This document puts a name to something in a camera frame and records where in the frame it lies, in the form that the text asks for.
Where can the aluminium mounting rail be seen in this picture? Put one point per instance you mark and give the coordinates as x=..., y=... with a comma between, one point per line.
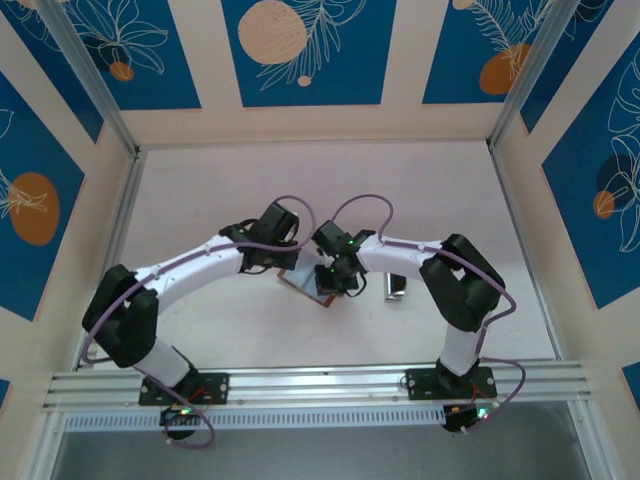
x=325, y=385

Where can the dark credit card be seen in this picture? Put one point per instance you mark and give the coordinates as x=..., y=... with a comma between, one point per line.
x=398, y=283

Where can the black right controller board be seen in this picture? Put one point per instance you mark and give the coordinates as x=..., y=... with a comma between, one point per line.
x=457, y=422

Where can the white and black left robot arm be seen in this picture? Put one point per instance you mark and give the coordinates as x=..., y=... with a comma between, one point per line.
x=200, y=270

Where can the black controller board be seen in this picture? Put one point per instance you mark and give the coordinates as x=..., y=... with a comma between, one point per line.
x=457, y=422
x=172, y=417

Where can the small silver black device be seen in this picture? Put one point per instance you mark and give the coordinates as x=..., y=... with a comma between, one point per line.
x=389, y=295

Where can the aluminium table side rail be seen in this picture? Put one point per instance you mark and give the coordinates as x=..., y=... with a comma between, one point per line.
x=525, y=250
x=118, y=240

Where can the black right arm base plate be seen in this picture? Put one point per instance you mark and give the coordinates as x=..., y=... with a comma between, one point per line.
x=420, y=380

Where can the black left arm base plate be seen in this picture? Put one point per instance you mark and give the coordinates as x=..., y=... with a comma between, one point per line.
x=220, y=382

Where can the aluminium frame post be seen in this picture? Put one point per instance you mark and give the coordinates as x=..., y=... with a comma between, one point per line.
x=532, y=75
x=90, y=75
x=592, y=440
x=47, y=450

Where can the black left controller board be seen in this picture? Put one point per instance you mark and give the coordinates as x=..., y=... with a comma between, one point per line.
x=172, y=417

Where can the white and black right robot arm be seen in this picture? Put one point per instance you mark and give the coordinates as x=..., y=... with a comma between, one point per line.
x=400, y=262

